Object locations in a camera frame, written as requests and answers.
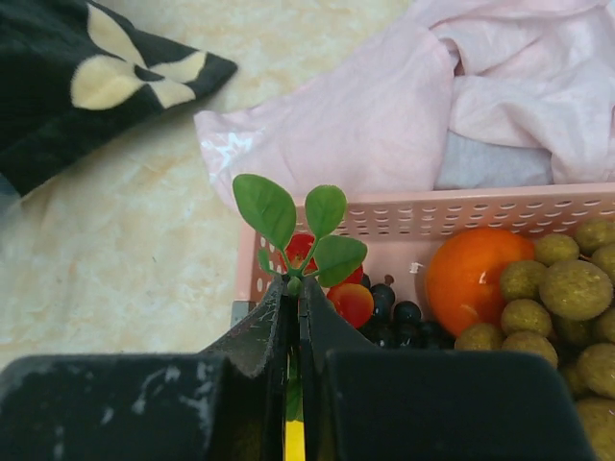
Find black floral pillow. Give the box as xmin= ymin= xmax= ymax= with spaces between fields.
xmin=1 ymin=1 xmax=237 ymax=196

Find brown longan bunch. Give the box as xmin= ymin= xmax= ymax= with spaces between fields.
xmin=455 ymin=218 xmax=614 ymax=460

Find orange fruit upper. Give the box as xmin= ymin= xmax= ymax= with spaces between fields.
xmin=425 ymin=228 xmax=534 ymax=337

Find pink plastic basket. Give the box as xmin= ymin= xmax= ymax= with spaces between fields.
xmin=233 ymin=175 xmax=614 ymax=303

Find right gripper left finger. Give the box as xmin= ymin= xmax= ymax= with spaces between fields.
xmin=1 ymin=277 xmax=288 ymax=460

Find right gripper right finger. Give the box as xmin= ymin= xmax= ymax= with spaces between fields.
xmin=299 ymin=279 xmax=594 ymax=460

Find pink crumpled cloth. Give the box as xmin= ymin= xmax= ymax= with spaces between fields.
xmin=195 ymin=1 xmax=614 ymax=202

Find red strawberries with leaves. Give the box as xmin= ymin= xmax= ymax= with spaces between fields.
xmin=233 ymin=174 xmax=375 ymax=328

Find dark grape bunch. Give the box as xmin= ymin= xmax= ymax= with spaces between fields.
xmin=358 ymin=275 xmax=455 ymax=350

